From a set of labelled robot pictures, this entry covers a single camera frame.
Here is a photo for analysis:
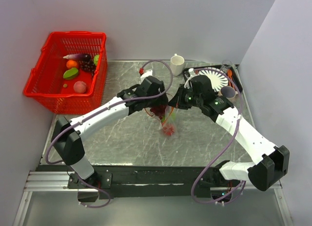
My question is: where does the green mango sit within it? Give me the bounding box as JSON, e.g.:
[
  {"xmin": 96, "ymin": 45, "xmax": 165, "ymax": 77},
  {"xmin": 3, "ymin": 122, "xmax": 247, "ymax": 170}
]
[{"xmin": 63, "ymin": 68, "xmax": 79, "ymax": 80}]

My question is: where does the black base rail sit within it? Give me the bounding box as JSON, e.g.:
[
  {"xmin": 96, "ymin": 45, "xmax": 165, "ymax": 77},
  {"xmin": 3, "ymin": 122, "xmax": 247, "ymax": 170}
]
[{"xmin": 36, "ymin": 164, "xmax": 270, "ymax": 203}]

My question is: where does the pink peach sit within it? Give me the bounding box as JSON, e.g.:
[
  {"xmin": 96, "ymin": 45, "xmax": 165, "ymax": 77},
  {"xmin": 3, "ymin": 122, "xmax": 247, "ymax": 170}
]
[{"xmin": 73, "ymin": 81, "xmax": 87, "ymax": 94}]

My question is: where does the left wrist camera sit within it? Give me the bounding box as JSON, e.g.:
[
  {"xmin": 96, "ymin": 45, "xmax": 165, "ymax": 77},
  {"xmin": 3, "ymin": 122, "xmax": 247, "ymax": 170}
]
[{"xmin": 139, "ymin": 68, "xmax": 154, "ymax": 77}]

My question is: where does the clear zip top bag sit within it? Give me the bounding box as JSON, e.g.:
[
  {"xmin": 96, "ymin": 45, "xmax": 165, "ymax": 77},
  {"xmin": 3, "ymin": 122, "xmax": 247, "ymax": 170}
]
[{"xmin": 144, "ymin": 105, "xmax": 178, "ymax": 137}]

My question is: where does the beige mug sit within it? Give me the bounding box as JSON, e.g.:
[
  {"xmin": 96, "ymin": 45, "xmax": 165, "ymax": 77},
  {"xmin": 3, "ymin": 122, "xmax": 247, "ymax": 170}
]
[{"xmin": 217, "ymin": 86, "xmax": 238, "ymax": 102}]

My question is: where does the dark red grape bunch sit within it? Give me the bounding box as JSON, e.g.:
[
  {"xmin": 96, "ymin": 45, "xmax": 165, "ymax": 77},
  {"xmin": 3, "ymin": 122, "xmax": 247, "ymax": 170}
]
[{"xmin": 150, "ymin": 105, "xmax": 167, "ymax": 120}]

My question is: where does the green round fruit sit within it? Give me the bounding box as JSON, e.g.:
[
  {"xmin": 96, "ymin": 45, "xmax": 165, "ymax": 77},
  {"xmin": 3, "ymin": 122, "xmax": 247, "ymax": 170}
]
[{"xmin": 93, "ymin": 55, "xmax": 99, "ymax": 66}]

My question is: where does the red yellow apple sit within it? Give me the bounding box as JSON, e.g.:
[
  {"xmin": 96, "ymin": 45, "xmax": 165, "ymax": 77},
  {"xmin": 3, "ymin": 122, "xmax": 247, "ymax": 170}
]
[{"xmin": 160, "ymin": 124, "xmax": 176, "ymax": 136}]

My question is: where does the orange plastic spoon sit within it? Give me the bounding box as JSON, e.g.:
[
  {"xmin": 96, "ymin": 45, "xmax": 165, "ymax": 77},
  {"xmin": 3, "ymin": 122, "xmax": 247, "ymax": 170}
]
[{"xmin": 227, "ymin": 69, "xmax": 235, "ymax": 89}]

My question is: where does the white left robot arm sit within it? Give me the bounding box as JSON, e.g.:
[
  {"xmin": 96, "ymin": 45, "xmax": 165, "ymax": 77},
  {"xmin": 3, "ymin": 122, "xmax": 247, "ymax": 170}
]
[{"xmin": 51, "ymin": 76, "xmax": 168, "ymax": 188}]

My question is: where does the dark green tray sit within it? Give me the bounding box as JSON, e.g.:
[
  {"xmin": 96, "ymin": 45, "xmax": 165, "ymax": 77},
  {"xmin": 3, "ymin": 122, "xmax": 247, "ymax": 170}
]
[{"xmin": 182, "ymin": 64, "xmax": 244, "ymax": 95}]

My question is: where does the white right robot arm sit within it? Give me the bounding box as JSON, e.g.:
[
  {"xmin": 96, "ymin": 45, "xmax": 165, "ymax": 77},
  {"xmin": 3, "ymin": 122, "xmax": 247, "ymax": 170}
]
[{"xmin": 169, "ymin": 75, "xmax": 290, "ymax": 191}]

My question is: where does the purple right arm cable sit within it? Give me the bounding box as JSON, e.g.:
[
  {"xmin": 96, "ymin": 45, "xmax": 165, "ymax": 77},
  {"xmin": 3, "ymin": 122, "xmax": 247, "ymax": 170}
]
[{"xmin": 184, "ymin": 68, "xmax": 247, "ymax": 204}]

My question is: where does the red plastic basket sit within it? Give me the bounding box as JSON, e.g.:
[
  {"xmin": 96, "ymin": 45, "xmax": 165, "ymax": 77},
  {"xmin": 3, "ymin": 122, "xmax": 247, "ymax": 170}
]
[{"xmin": 23, "ymin": 31, "xmax": 108, "ymax": 114}]

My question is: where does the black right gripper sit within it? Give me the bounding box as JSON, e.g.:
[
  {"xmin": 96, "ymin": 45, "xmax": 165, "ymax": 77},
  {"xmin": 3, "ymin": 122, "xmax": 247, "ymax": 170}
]
[{"xmin": 168, "ymin": 84, "xmax": 203, "ymax": 110}]

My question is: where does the purple eggplant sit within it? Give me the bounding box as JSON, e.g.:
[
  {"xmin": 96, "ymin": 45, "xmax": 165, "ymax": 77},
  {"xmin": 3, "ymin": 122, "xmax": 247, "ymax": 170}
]
[{"xmin": 63, "ymin": 53, "xmax": 91, "ymax": 61}]

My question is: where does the clear drinking glass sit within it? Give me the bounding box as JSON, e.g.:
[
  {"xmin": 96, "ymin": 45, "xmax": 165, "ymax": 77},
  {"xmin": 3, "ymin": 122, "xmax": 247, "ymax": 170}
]
[{"xmin": 220, "ymin": 60, "xmax": 232, "ymax": 74}]

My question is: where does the blue striped white plate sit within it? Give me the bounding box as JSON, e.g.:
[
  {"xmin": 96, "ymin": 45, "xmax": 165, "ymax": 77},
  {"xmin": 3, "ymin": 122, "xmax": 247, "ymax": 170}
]
[{"xmin": 198, "ymin": 67, "xmax": 229, "ymax": 92}]

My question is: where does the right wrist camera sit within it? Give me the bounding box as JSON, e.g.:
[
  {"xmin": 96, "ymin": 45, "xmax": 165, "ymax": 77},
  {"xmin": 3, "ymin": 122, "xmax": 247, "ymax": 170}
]
[{"xmin": 187, "ymin": 68, "xmax": 197, "ymax": 78}]

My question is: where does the orange tangerine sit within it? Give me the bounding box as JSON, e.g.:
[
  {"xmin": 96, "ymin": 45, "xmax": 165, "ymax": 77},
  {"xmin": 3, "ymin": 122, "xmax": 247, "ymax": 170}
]
[{"xmin": 66, "ymin": 60, "xmax": 79, "ymax": 69}]

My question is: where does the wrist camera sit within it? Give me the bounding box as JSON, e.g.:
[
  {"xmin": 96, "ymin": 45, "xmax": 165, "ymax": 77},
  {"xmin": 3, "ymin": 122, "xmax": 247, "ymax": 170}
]
[
  {"xmin": 187, "ymin": 68, "xmax": 197, "ymax": 78},
  {"xmin": 139, "ymin": 68, "xmax": 154, "ymax": 77}
]

